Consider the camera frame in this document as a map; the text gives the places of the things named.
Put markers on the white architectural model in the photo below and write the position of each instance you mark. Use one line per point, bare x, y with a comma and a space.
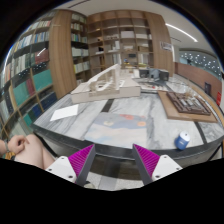
113, 82

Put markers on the person's bare knee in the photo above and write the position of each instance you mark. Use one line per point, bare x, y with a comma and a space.
34, 153

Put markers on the grey model on table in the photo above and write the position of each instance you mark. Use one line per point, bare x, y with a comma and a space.
155, 74

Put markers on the wooden back wall shelving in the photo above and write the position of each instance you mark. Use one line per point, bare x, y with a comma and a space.
131, 38

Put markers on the wooden bookshelf with books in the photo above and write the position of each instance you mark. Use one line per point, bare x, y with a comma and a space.
47, 61

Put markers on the person's left hand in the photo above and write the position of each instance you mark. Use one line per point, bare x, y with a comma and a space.
17, 144

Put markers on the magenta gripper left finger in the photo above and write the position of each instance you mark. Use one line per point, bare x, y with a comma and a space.
76, 167

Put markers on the white sheet of paper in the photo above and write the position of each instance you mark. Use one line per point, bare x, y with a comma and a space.
65, 112

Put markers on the brown site model on board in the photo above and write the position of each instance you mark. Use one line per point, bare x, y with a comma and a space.
180, 106

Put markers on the pastel printed mouse pad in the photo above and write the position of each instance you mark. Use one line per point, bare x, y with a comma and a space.
119, 130

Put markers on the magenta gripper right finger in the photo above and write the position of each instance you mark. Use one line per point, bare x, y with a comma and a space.
151, 166

